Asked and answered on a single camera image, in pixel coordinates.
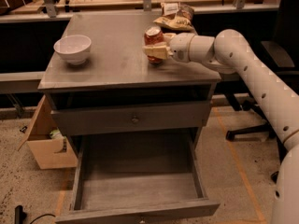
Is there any black office chair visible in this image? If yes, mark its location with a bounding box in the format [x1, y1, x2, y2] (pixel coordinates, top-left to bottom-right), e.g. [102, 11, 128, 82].
[225, 0, 299, 185]

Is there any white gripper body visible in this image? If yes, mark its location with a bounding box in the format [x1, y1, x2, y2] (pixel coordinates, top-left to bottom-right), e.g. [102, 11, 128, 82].
[169, 33, 195, 63]

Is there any cardboard box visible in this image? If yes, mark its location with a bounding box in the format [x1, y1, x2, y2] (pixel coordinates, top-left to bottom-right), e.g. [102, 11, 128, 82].
[18, 96, 78, 169]

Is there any red coke can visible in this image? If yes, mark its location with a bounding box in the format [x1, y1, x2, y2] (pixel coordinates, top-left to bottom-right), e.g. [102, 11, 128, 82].
[144, 25, 164, 64]

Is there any white ceramic bowl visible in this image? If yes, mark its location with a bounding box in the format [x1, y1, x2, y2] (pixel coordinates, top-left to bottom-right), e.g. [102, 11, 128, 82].
[53, 35, 92, 64]

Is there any grey metal rail shelf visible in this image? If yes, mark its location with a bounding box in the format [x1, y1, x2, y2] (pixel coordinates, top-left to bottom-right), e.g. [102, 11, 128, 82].
[0, 60, 249, 93]

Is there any yellow chip bag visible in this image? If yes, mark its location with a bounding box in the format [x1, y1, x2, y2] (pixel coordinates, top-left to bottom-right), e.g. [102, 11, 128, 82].
[154, 2, 194, 31]

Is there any open grey middle drawer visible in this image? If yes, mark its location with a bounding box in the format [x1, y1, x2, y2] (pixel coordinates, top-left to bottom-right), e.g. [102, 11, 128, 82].
[56, 130, 220, 224]

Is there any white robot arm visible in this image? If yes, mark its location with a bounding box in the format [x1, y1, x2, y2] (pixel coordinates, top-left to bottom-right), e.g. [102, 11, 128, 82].
[143, 29, 299, 224]

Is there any grey wooden drawer cabinet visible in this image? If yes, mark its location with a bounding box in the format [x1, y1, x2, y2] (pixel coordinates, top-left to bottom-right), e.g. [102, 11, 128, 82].
[38, 12, 220, 149]

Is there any closed grey top drawer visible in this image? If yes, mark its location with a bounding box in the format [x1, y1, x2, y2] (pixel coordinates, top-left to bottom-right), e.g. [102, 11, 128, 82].
[51, 102, 210, 136]

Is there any black cable plug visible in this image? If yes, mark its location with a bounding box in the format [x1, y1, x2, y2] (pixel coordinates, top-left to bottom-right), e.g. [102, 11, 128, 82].
[14, 205, 54, 224]

